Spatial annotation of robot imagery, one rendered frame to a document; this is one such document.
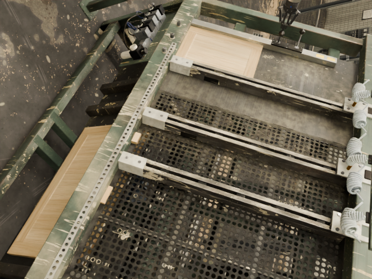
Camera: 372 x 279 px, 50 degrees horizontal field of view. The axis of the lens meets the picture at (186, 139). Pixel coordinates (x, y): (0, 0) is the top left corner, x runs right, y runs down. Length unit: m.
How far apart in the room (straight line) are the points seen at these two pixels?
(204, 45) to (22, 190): 1.45
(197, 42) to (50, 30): 1.04
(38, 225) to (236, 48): 1.55
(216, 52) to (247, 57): 0.20
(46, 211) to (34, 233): 0.14
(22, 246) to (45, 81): 1.12
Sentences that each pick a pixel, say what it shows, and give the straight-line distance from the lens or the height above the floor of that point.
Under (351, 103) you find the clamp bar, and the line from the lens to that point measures 2.36.
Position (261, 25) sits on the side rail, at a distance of 2.86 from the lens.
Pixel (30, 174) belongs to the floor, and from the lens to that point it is 2.72.
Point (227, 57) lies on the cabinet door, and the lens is 2.51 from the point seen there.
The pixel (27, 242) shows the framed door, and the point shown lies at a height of 0.36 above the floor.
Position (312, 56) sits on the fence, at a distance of 2.66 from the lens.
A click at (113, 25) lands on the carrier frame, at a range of 3.21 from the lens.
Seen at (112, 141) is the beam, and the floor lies 0.84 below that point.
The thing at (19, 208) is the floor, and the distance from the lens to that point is 2.68.
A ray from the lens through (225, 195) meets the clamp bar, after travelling 1.83.
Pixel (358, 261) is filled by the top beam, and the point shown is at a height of 1.89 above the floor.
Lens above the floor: 2.17
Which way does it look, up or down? 31 degrees down
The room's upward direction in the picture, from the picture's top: 86 degrees clockwise
